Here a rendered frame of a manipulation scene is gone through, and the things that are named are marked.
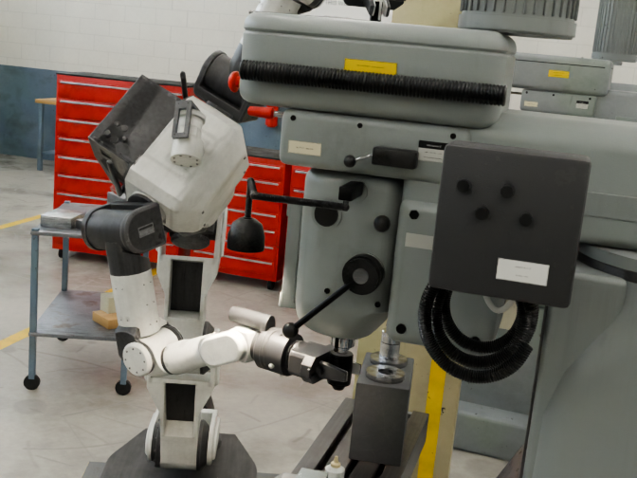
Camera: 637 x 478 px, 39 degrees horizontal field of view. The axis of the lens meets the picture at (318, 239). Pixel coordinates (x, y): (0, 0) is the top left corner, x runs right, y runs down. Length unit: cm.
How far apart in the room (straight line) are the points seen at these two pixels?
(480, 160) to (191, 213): 90
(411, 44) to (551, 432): 68
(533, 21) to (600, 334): 52
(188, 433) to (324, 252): 110
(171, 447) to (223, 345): 82
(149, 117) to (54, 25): 1050
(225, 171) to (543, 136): 80
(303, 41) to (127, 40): 1049
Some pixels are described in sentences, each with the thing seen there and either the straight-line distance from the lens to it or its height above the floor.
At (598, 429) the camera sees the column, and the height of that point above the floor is 128.
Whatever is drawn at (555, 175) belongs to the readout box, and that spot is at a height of 170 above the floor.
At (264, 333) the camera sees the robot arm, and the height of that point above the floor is 127.
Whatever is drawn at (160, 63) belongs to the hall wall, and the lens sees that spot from 1181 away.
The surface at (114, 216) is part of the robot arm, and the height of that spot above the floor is 144.
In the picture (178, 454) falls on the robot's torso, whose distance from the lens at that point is 264.
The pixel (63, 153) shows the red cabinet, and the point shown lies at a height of 85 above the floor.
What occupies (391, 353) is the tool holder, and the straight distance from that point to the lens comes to 216.
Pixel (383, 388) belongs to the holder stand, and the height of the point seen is 111.
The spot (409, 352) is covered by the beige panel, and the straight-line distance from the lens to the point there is 357.
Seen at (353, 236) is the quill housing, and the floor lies 152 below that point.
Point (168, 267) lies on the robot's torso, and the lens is 237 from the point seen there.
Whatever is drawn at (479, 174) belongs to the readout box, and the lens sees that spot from 127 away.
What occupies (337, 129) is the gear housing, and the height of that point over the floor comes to 170.
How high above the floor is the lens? 184
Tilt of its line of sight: 12 degrees down
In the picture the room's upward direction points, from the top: 5 degrees clockwise
